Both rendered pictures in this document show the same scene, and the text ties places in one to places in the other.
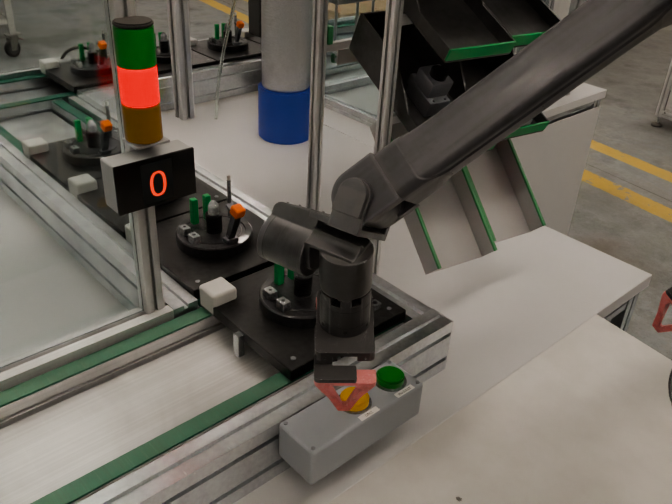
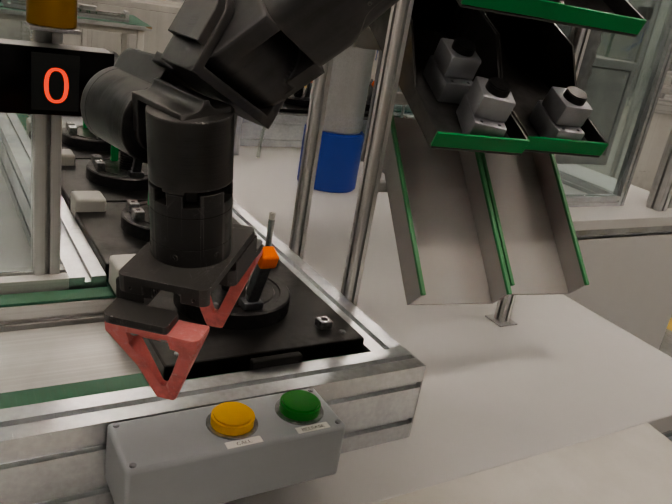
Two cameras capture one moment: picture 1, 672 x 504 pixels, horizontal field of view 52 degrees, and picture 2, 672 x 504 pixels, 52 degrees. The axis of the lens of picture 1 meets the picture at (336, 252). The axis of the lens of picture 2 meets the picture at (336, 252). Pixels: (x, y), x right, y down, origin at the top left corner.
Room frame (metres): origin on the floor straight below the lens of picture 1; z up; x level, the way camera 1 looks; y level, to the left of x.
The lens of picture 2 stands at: (0.21, -0.20, 1.35)
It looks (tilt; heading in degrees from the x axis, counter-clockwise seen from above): 21 degrees down; 10
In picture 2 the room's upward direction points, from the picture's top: 10 degrees clockwise
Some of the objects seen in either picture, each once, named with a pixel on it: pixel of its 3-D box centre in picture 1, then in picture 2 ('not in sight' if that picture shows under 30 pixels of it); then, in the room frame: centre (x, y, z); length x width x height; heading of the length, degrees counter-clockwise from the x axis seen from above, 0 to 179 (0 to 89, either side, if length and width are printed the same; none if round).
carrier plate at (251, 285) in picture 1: (302, 306); (231, 308); (0.93, 0.05, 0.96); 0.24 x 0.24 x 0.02; 44
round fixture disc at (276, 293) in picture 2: (302, 297); (232, 294); (0.93, 0.05, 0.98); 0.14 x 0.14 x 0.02
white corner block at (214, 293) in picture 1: (218, 296); (130, 274); (0.93, 0.19, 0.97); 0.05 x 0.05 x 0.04; 44
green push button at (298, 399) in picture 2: (390, 379); (299, 408); (0.76, -0.09, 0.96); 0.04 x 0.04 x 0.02
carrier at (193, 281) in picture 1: (213, 219); (170, 200); (1.11, 0.23, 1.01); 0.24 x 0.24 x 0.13; 44
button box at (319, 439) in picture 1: (353, 417); (228, 449); (0.71, -0.04, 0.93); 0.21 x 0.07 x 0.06; 134
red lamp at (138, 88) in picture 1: (138, 83); not in sight; (0.88, 0.27, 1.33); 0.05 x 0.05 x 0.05
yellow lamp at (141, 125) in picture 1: (142, 120); (52, 0); (0.88, 0.27, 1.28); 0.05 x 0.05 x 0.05
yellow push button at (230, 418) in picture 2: (354, 401); (232, 422); (0.71, -0.04, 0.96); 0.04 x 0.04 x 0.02
